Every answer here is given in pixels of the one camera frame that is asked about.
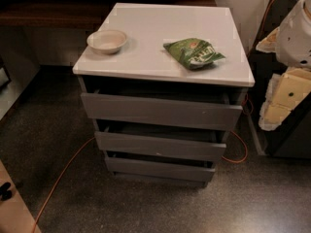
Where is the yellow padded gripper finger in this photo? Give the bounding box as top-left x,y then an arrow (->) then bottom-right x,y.
256,27 -> 279,53
259,67 -> 311,131

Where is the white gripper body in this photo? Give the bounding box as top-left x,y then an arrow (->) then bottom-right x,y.
276,0 -> 311,68

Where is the green jalapeno chip bag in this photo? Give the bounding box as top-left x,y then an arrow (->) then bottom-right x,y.
163,38 -> 225,70

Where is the grey top drawer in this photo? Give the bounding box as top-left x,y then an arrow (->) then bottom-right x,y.
81,92 -> 242,131

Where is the grey drawer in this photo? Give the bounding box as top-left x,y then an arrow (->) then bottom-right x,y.
95,122 -> 226,162
106,151 -> 215,183
81,92 -> 242,131

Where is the grey drawer cabinet white top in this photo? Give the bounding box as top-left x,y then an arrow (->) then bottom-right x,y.
73,3 -> 255,186

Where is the grey bottom drawer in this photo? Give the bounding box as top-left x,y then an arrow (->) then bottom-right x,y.
106,151 -> 215,183

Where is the grey middle drawer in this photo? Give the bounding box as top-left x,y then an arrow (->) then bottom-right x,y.
95,122 -> 226,162

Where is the white paper bowl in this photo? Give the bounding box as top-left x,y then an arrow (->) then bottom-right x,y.
86,30 -> 127,54

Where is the dark wooden shelf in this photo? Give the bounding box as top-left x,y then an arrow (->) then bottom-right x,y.
0,0 -> 217,29

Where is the light wooden board corner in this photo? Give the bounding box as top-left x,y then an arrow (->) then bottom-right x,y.
0,160 -> 42,233

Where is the black object on wood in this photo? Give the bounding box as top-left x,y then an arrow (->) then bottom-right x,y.
0,182 -> 12,201

